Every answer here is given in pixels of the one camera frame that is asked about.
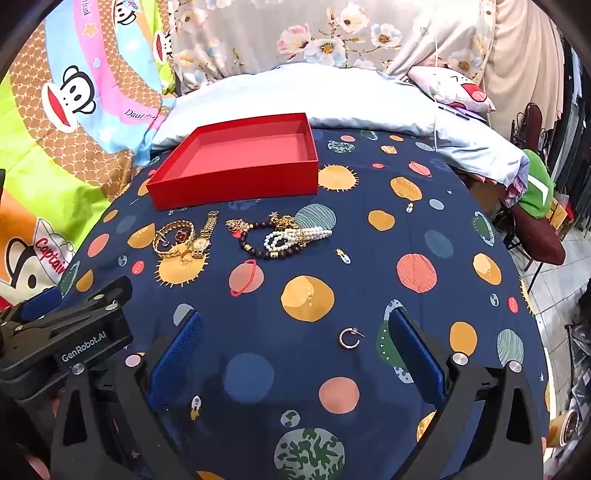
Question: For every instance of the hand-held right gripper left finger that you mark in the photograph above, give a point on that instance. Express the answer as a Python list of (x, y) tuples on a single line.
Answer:
[(178, 360)]

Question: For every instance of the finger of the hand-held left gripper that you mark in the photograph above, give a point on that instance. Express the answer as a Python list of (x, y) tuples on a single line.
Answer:
[(41, 304), (99, 302)]

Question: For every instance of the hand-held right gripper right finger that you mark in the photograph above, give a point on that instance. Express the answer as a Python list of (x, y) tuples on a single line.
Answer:
[(418, 355)]

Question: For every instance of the small hoop earring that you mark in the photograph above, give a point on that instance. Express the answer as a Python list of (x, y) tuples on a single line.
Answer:
[(344, 339)]

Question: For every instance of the gold wrist watch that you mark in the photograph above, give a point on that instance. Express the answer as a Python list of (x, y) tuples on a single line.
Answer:
[(201, 243)]

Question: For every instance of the red cardboard box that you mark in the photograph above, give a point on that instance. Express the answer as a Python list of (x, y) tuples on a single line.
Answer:
[(240, 184)]

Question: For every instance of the navy planet print bed sheet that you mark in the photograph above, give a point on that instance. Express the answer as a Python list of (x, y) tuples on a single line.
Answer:
[(369, 277)]

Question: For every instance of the colourful monkey print blanket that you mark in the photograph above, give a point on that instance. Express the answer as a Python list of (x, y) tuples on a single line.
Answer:
[(69, 152)]

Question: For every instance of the dark red chair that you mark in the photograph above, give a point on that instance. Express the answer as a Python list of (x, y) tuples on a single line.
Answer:
[(545, 242)]

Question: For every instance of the green cloth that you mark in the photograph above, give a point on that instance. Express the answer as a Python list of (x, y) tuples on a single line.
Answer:
[(538, 184)]

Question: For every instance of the light blue pillow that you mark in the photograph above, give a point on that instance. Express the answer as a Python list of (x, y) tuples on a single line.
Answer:
[(360, 101)]

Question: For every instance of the pink cartoon face pillow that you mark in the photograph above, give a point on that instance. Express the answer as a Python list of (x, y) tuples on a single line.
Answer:
[(443, 85)]

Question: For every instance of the grey floral cloth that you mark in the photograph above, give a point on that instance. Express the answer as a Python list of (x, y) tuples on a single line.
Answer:
[(258, 27)]

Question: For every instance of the beige curtain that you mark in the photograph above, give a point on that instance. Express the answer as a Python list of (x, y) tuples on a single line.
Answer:
[(521, 55)]

